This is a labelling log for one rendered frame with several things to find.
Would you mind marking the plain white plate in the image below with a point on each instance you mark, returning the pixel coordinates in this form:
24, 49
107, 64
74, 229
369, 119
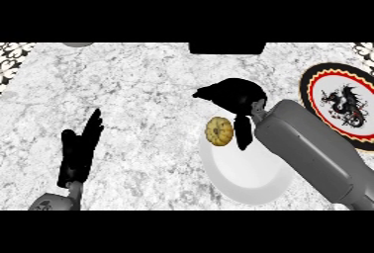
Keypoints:
249, 174

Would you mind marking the black appliance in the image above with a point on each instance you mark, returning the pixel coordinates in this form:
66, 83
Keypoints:
227, 48

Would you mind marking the yellow squash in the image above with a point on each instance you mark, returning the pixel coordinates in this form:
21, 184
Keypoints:
219, 131

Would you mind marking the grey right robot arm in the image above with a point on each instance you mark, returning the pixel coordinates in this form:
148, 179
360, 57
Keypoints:
311, 154

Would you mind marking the grey round object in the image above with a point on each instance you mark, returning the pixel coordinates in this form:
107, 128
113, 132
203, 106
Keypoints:
77, 44

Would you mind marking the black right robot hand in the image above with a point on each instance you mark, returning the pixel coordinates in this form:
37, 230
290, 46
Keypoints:
234, 94

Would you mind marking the dragon print plate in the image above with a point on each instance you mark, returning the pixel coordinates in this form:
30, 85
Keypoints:
343, 105

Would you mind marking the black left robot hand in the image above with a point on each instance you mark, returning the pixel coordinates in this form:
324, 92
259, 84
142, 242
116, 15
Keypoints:
77, 154

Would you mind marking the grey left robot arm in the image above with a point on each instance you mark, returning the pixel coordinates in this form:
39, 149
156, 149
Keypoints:
58, 199

